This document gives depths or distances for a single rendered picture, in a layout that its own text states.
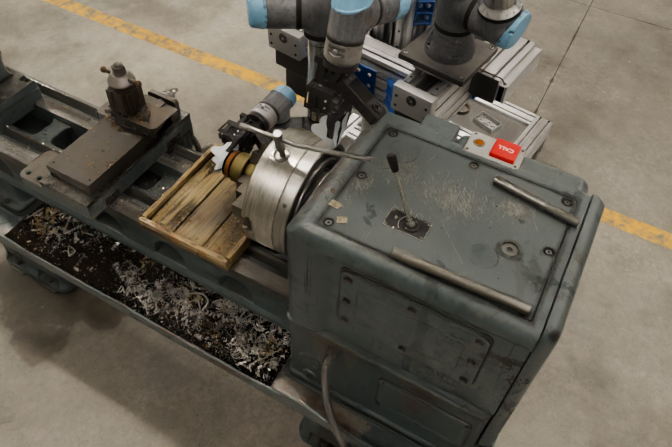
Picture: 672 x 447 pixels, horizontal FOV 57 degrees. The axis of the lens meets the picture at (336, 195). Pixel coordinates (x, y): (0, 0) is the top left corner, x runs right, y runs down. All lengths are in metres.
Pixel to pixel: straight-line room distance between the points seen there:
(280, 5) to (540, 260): 0.88
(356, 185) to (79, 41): 3.04
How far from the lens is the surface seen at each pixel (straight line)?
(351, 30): 1.19
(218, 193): 1.85
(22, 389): 2.69
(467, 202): 1.37
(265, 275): 1.68
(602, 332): 2.85
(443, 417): 1.64
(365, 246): 1.25
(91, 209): 1.87
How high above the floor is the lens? 2.26
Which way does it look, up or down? 49 degrees down
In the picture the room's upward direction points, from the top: 3 degrees clockwise
